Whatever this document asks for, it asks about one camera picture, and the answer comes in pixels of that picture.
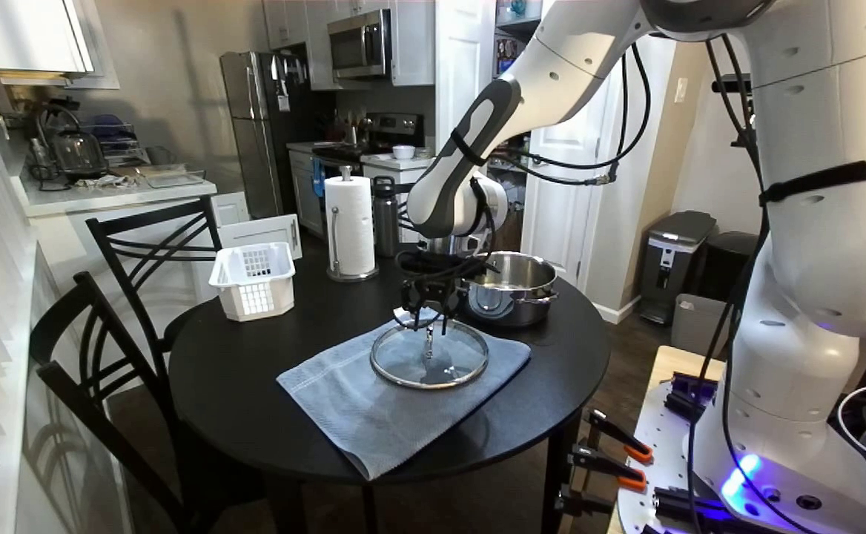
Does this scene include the black thermos bottle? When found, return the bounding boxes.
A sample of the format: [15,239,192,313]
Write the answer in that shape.
[370,175,405,261]

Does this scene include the grey step trash can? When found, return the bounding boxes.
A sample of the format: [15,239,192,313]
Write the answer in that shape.
[636,209,720,329]

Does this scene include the stainless steel microwave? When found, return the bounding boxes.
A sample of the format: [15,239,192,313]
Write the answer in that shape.
[327,9,394,84]

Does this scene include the white panel door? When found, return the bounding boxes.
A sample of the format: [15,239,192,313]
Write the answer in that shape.
[519,40,679,292]

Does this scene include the black metal chair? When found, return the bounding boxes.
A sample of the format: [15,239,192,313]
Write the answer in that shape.
[84,194,228,369]
[26,271,268,534]

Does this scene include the white pantry door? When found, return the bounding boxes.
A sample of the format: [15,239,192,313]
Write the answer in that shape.
[433,0,502,160]

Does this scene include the white wall cabinet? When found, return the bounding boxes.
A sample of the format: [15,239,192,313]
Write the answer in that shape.
[0,0,95,78]

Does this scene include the black clamp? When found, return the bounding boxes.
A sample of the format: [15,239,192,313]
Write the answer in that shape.
[553,488,620,520]

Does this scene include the white stove with black panel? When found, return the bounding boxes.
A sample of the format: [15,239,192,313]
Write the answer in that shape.
[357,110,439,246]

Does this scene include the stainless steel pot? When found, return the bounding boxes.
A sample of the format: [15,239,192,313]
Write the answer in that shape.
[461,250,560,333]

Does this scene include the white kitchen counter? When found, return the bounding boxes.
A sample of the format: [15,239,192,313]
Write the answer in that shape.
[13,163,219,224]

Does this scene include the blue cloth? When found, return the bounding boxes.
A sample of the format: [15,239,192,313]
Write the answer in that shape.
[273,307,534,483]

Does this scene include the robot mounting base board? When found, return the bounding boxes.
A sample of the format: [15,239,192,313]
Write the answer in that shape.
[614,341,866,534]

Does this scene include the black appliance on counter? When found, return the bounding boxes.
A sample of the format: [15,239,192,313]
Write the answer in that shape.
[22,95,112,194]

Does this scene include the black bar camera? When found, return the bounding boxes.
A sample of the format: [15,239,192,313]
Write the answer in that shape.
[709,71,753,99]

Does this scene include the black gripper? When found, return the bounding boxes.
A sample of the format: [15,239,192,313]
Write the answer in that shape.
[394,246,492,338]

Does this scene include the grey storage box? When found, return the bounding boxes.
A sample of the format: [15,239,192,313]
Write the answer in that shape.
[667,292,741,362]

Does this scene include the black bin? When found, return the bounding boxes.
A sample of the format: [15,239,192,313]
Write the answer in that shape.
[707,230,766,310]

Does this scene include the glass lid with metal handle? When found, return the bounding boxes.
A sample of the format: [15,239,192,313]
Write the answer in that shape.
[369,310,492,396]

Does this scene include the white paper towel roll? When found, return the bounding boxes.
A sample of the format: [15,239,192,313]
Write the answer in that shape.
[324,163,379,286]

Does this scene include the black connector block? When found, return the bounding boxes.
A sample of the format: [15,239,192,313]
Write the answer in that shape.
[663,371,717,425]

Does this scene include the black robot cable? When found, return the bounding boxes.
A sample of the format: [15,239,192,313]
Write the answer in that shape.
[682,28,787,534]

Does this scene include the stainless steel refrigerator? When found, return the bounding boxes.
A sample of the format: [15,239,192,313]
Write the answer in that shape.
[216,41,314,219]

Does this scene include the white plastic basket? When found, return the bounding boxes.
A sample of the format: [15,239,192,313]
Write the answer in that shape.
[204,240,301,328]

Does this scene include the orange handled clamp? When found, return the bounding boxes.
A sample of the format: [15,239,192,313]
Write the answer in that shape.
[568,446,651,497]
[588,408,655,467]

